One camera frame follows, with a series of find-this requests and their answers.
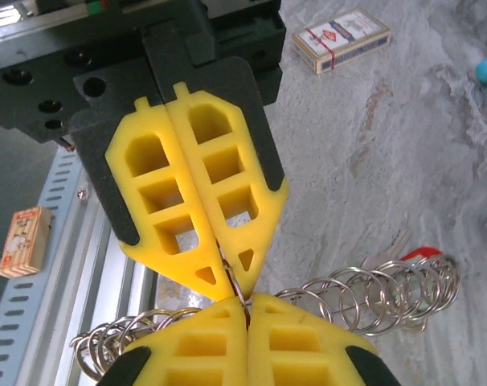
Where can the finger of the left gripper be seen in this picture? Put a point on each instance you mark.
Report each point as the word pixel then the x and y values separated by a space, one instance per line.
pixel 263 153
pixel 119 161

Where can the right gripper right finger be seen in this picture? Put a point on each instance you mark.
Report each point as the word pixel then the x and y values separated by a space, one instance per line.
pixel 336 362

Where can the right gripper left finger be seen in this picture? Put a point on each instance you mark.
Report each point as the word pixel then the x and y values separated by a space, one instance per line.
pixel 163 362

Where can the silver metal key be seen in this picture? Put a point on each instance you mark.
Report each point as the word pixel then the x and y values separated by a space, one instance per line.
pixel 382 253

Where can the red key tag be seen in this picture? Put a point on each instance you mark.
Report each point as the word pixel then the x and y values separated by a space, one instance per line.
pixel 422 254

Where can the small wooden labelled block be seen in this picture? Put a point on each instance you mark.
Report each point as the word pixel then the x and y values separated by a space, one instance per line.
pixel 24 241

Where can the playing card box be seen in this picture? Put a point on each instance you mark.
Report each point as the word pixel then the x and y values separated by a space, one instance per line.
pixel 340 38

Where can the aluminium mounting rail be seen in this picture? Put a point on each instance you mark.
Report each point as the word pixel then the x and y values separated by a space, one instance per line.
pixel 103 277

